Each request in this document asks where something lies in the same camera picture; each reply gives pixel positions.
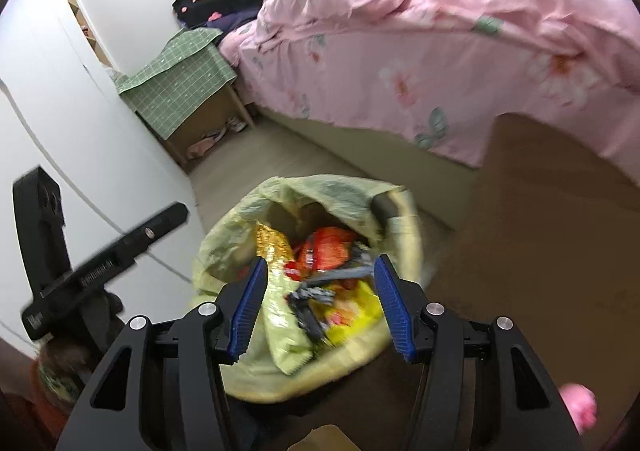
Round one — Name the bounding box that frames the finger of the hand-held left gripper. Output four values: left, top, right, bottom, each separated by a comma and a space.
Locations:
120, 202, 190, 262

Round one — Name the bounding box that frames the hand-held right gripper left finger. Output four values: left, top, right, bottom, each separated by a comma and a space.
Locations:
55, 256, 269, 451

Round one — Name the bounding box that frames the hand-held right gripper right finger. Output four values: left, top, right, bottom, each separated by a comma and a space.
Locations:
372, 253, 583, 451

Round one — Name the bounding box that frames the yellow red snack wrapper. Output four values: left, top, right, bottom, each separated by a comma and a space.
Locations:
320, 281, 383, 347

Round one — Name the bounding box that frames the pale green snack packet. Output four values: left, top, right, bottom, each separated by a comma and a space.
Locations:
262, 271, 313, 374

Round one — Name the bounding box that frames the dark grey snack wrapper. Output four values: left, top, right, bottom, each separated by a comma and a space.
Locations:
285, 263, 376, 342

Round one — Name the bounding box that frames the yellow plastic bag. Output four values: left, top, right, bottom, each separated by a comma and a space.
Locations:
192, 174, 425, 404

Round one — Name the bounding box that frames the person's left forearm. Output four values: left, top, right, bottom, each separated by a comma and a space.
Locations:
0, 336, 88, 451

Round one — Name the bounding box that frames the gold snack wrapper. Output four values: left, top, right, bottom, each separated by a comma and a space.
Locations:
255, 224, 293, 264

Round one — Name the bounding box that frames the orange snack packet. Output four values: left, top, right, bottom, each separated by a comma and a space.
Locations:
292, 227, 358, 279

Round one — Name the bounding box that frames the wooden nightstand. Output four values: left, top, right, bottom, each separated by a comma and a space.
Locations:
162, 81, 258, 172

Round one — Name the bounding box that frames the green checked cloth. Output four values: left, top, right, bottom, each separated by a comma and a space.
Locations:
116, 27, 238, 139

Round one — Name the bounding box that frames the pink slipper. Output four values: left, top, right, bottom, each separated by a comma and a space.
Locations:
559, 382, 598, 434

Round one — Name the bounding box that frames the pink floral bedding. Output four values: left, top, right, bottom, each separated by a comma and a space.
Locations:
220, 0, 640, 169

